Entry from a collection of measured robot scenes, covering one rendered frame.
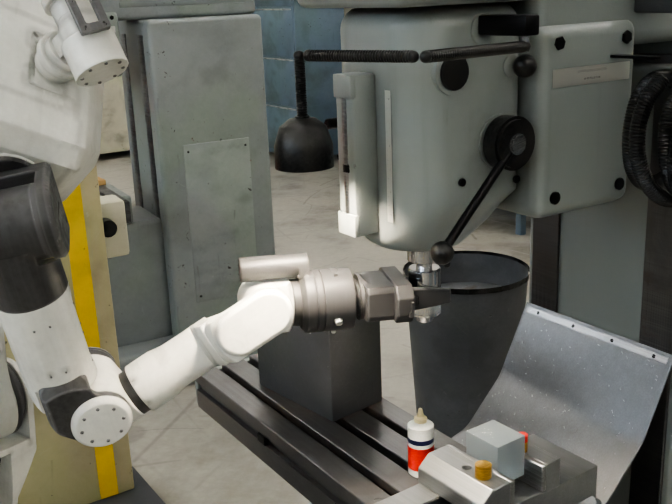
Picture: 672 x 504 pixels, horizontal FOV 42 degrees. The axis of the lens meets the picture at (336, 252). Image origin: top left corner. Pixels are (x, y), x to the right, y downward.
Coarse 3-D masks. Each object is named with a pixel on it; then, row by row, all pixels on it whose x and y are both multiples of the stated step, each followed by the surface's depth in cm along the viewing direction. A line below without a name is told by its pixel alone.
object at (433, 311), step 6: (408, 276) 126; (438, 276) 125; (414, 282) 125; (420, 282) 125; (426, 282) 124; (432, 282) 125; (438, 282) 125; (438, 306) 126; (420, 312) 126; (426, 312) 126; (432, 312) 126; (438, 312) 127
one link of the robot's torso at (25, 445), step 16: (16, 368) 150; (32, 400) 151; (32, 416) 152; (16, 432) 155; (32, 432) 152; (0, 448) 150; (16, 448) 151; (32, 448) 153; (0, 464) 154; (16, 464) 152; (0, 480) 155; (16, 480) 153; (0, 496) 157; (16, 496) 154
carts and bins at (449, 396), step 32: (480, 256) 352; (480, 288) 347; (512, 288) 313; (416, 320) 327; (448, 320) 316; (480, 320) 314; (512, 320) 320; (416, 352) 332; (448, 352) 320; (480, 352) 318; (416, 384) 340; (448, 384) 325; (480, 384) 322; (448, 416) 329
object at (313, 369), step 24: (288, 336) 160; (312, 336) 154; (336, 336) 151; (360, 336) 155; (264, 360) 168; (288, 360) 161; (312, 360) 155; (336, 360) 152; (360, 360) 156; (264, 384) 169; (288, 384) 163; (312, 384) 157; (336, 384) 154; (360, 384) 157; (312, 408) 159; (336, 408) 155; (360, 408) 159
